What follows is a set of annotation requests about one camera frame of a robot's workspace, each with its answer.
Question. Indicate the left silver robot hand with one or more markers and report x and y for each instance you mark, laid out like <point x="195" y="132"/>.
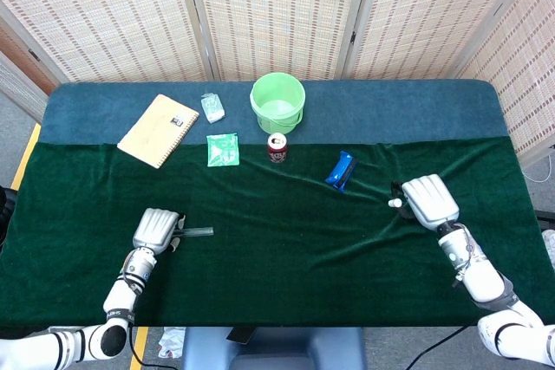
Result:
<point x="154" y="231"/>

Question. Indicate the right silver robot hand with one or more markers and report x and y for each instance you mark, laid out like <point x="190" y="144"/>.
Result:
<point x="429" y="201"/>

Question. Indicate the small white cap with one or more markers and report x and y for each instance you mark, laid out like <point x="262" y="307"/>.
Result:
<point x="393" y="203"/>

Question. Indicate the clear glass test tube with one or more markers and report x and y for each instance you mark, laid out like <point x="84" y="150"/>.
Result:
<point x="199" y="231"/>

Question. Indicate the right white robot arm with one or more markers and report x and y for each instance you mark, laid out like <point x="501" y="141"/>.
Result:
<point x="481" y="279"/>

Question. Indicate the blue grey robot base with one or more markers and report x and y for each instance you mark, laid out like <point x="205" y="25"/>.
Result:
<point x="277" y="350"/>

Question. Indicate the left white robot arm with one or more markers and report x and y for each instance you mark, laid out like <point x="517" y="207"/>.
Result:
<point x="121" y="296"/>

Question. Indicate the blue snack packet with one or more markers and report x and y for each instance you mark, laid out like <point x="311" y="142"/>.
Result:
<point x="340" y="170"/>

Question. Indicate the blue table cover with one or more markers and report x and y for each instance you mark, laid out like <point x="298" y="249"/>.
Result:
<point x="390" y="110"/>

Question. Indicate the tan spiral notebook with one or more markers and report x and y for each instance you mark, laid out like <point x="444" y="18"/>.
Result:
<point x="158" y="129"/>

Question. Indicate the green sachet packet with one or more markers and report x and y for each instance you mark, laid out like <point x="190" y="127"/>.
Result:
<point x="223" y="151"/>

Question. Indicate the crumpled white paper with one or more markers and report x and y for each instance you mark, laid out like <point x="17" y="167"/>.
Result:
<point x="171" y="342"/>

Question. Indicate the yellow floor tape strip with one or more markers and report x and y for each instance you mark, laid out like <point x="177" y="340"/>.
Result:
<point x="139" y="344"/>
<point x="24" y="162"/>

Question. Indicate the dark green velvet cloth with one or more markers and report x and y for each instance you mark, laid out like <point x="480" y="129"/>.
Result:
<point x="260" y="279"/>

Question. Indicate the white plastic object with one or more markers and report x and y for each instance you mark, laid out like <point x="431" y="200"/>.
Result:
<point x="550" y="246"/>

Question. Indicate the clear plastic tissue pack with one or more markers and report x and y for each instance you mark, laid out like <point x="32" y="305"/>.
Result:
<point x="213" y="108"/>

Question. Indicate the red soda can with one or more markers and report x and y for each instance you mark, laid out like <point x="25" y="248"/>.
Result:
<point x="278" y="151"/>

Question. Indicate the black round chair part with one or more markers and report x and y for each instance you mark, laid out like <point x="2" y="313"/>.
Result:
<point x="5" y="214"/>

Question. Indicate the woven reed screen panel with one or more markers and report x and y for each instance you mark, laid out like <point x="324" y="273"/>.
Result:
<point x="108" y="19"/>
<point x="277" y="14"/>
<point x="529" y="62"/>
<point x="433" y="14"/>

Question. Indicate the light green plastic bucket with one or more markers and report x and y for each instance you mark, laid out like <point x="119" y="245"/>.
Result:
<point x="277" y="103"/>

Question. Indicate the grey reed screen panel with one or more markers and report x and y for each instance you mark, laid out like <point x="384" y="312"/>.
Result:
<point x="17" y="88"/>

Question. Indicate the brown wooden door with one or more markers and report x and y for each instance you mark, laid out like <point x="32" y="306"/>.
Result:
<point x="21" y="60"/>

